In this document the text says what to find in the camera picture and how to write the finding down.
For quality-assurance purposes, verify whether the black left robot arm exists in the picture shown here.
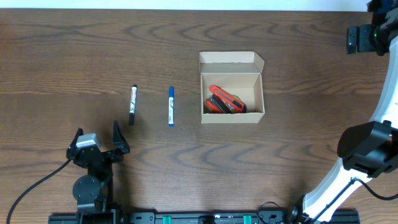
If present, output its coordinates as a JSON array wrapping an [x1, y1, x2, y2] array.
[[66, 121, 130, 223]]

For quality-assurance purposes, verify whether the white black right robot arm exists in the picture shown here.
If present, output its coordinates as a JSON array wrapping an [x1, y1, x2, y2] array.
[[283, 0, 397, 223]]

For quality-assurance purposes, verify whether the blue whiteboard marker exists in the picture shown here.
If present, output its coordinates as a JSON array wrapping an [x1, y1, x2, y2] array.
[[168, 86, 174, 127]]

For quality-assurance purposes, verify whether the brown cardboard box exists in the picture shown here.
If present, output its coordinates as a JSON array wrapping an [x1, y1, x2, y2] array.
[[199, 51, 265, 124]]

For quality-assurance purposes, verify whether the red black utility knife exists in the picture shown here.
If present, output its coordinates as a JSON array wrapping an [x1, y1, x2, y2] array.
[[206, 95, 232, 114]]

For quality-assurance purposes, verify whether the orange utility knife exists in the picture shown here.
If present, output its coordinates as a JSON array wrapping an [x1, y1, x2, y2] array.
[[209, 85, 247, 114]]

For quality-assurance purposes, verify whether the yellow clear tape roll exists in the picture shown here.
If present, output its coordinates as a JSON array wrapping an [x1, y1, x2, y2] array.
[[232, 95, 243, 103]]

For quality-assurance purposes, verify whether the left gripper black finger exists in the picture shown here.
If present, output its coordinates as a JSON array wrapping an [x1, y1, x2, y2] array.
[[70, 128, 83, 148], [113, 120, 130, 154]]

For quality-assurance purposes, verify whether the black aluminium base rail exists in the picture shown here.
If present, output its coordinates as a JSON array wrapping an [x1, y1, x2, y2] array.
[[48, 209, 361, 224]]

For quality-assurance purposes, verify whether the black cap whiteboard marker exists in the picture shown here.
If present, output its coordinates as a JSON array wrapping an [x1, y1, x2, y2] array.
[[129, 85, 137, 125]]

